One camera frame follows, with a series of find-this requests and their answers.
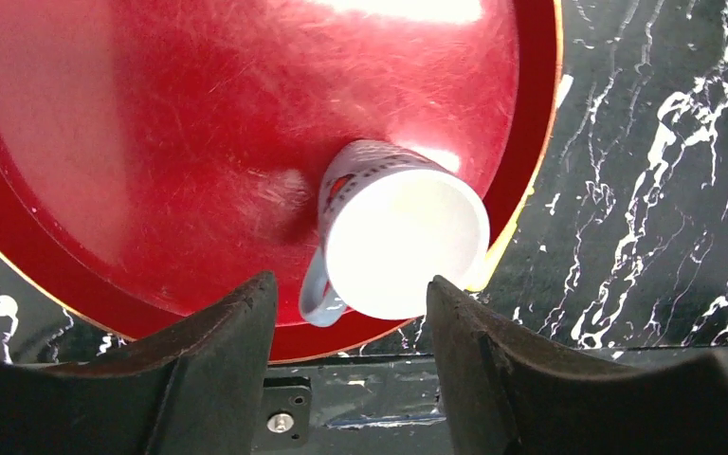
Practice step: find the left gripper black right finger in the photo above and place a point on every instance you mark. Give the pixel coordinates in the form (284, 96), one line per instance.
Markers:
(508, 390)

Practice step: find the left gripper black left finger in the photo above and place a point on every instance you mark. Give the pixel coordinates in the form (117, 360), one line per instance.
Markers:
(192, 388)

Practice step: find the small white grey mug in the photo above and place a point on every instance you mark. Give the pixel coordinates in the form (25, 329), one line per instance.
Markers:
(390, 219)

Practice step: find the red round tray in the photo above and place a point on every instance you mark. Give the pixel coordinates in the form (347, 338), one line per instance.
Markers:
(156, 154)

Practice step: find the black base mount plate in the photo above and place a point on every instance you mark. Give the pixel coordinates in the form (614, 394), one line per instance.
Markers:
(353, 405)

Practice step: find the yellow handled screwdriver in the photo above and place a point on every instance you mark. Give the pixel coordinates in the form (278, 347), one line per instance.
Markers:
(497, 249)

